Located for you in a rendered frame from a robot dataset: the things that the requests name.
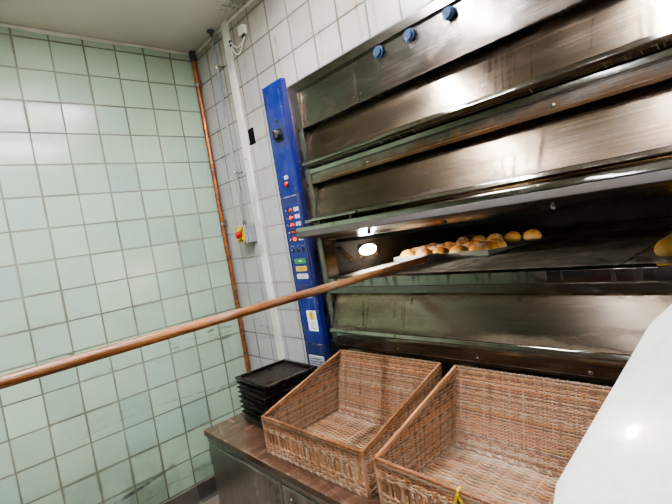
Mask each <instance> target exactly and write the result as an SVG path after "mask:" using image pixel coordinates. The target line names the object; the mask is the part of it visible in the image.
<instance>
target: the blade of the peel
mask: <svg viewBox="0 0 672 504"><path fill-rule="evenodd" d="M523 244H525V243H522V244H510V245H507V247H501V248H495V249H490V250H478V251H465V252H452V253H440V254H439V259H451V258H466V257H481V256H490V255H493V254H496V253H499V252H502V251H505V250H508V249H511V248H514V247H517V246H520V245H523ZM422 256H424V255H414V256H402V257H400V256H399V257H393V259H394V262H405V261H409V260H412V259H416V258H419V257H422Z"/></svg>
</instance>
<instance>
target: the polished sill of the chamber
mask: <svg viewBox="0 0 672 504"><path fill-rule="evenodd" d="M348 277H352V276H337V277H333V278H329V279H328V281H329V283H331V282H334V281H338V280H341V279H345V278H348ZM611 282H672V262H667V263H644V264H620V265H596V266H573V267H549V268H526V269H502V270H478V271H455V272H431V273H407V274H385V275H382V276H378V277H375V278H372V279H368V280H365V281H361V282H358V283H355V284H351V285H348V286H345V287H359V286H422V285H485V284H548V283H611Z"/></svg>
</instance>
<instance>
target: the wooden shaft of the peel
mask: <svg viewBox="0 0 672 504"><path fill-rule="evenodd" d="M427 261H428V258H427V257H426V256H423V257H419V258H416V259H412V260H409V261H405V262H402V263H398V264H394V265H391V266H387V267H384V268H380V269H377V270H373V271H370V272H366V273H363V274H359V275H356V276H352V277H348V278H345V279H341V280H338V281H334V282H331V283H327V284H324V285H320V286H317V287H313V288H309V289H306V290H302V291H299V292H295V293H292V294H288V295H285V296H281V297H278V298H274V299H271V300H267V301H263V302H260V303H256V304H253V305H249V306H246V307H242V308H239V309H235V310H232V311H228V312H225V313H221V314H217V315H214V316H210V317H207V318H203V319H200V320H196V321H193V322H189V323H186V324H182V325H179V326H175V327H171V328H168V329H164V330H161V331H157V332H154V333H150V334H147V335H143V336H140V337H136V338H132V339H129V340H125V341H122V342H118V343H115V344H111V345H108V346H104V347H101V348H97V349H94V350H90V351H86V352H83V353H79V354H76V355H72V356H69V357H65V358H62V359H58V360H55V361H51V362H48V363H44V364H40V365H37V366H33V367H30V368H26V369H23V370H19V371H16V372H12V373H9V374H5V375H1V376H0V390H1V389H4V388H7V387H11V386H14V385H18V384H21V383H24V382H28V381H31V380H34V379H38V378H41V377H44V376H48V375H51V374H54V373H58V372H61V371H64V370H68V369H71V368H74V367H78V366H81V365H84V364H88V363H91V362H94V361H98V360H101V359H104V358H108V357H111V356H114V355H118V354H121V353H124V352H128V351H131V350H134V349H138V348H141V347H144V346H148V345H151V344H154V343H158V342H161V341H164V340H168V339H171V338H174V337H178V336H181V335H184V334H188V333H191V332H195V331H198V330H201V329H205V328H208V327H211V326H215V325H218V324H221V323H225V322H228V321H231V320H235V319H238V318H241V317H245V316H248V315H251V314H255V313H258V312H261V311H265V310H268V309H271V308H275V307H278V306H281V305H285V304H288V303H291V302H295V301H298V300H301V299H305V298H308V297H311V296H315V295H318V294H321V293H325V292H328V291H331V290H335V289H338V288H341V287H345V286H348V285H351V284H355V283H358V282H361V281H365V280H368V279H372V278H375V277H378V276H382V275H385V274H388V273H392V272H395V271H398V270H402V269H405V268H408V267H412V266H415V265H418V264H422V263H425V262H427Z"/></svg>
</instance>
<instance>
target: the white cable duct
mask: <svg viewBox="0 0 672 504"><path fill-rule="evenodd" d="M221 30H222V36H223V42H224V48H225V54H226V59H227V65H228V71H229V77H230V82H231V88H232V94H233V100H234V105H235V111H236V117H237V123H238V129H239V134H240V140H241V146H242V152H243V157H244V163H245V169H246V175H247V180H248V186H249V192H250V198H251V204H252V209H253V215H254V221H255V227H256V232H257V238H258V244H259V250H260V255H261V261H262V267H263V273H264V279H265V284H266V290H267V296H268V300H271V299H274V298H275V295H274V289H273V283H272V277H271V271H270V266H269V260H268V254H267V248H266V242H265V237H264V231H263V225H262V219H261V213H260V208H259V202H258V196H257V190H256V184H255V179H254V173H253V167H252V161H251V155H250V150H249V144H248V138H247V132H246V126H245V121H244V115H243V109H242V103H241V97H240V92H239V86H238V80H237V74H236V68H235V63H234V57H233V51H232V48H231V47H229V45H230V44H231V43H229V40H231V39H230V34H229V28H228V22H227V21H224V22H223V23H222V24H221ZM270 313H271V319H272V325H273V330H274V336H275V342H276V348H277V354H278V359H279V360H282V359H286V358H285V353H284V347H283V341H282V335H281V329H280V324H279V318H278V312H277V307H275V308H271V309H270Z"/></svg>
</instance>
